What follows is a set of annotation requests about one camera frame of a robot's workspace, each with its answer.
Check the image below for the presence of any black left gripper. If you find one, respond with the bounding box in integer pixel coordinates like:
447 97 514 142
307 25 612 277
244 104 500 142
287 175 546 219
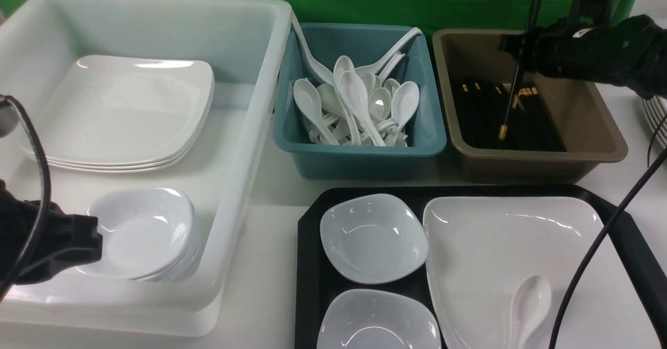
1 181 103 287

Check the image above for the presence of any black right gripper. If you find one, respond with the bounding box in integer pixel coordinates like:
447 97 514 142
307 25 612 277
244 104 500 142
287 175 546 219
499 15 666 99

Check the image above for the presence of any large white square plate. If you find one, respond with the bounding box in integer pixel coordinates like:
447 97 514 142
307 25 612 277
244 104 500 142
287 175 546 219
423 197 662 348

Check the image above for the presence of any white ceramic spoon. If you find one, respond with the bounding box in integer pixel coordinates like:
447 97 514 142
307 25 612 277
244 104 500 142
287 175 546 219
507 275 553 348

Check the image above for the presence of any white square bowl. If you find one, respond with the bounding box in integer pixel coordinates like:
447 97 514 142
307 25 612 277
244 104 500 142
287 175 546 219
319 193 429 285
317 288 442 348

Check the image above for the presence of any stack of plates at right edge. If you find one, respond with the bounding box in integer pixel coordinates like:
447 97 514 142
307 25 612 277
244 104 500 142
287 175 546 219
641 96 666 148

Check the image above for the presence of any stack of white bowls in bin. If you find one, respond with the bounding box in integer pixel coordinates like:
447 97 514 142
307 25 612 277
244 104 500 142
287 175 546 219
75 188 202 282

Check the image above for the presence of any stack of white plates in bin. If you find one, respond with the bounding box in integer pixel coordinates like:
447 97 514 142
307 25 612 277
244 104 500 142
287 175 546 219
33 55 215 171

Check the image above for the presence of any brown plastic bin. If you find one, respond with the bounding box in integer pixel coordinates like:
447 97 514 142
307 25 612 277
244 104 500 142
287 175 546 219
432 29 627 184

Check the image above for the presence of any pile of black chopsticks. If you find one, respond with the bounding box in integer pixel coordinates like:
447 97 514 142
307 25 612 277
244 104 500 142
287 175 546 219
452 79 566 152

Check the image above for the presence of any white spoon right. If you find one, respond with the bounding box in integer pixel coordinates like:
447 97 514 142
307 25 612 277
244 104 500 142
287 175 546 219
386 81 419 140

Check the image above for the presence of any large white plastic bin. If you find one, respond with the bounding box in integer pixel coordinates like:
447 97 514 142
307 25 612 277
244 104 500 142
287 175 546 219
2 0 292 337

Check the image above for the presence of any teal plastic bin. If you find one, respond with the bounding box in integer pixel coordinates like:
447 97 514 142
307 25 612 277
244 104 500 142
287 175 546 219
273 23 447 180

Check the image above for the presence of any white spoon front left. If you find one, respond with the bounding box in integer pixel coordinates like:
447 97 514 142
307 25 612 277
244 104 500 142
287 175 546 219
293 79 340 145

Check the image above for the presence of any white spoon centre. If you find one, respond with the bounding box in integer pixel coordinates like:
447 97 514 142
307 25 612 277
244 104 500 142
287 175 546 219
338 70 386 146

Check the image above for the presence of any white ladle in teal bin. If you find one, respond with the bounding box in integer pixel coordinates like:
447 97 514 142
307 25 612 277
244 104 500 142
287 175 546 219
291 13 423 84

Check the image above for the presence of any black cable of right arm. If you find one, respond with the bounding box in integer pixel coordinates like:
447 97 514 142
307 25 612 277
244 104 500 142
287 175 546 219
548 115 667 349

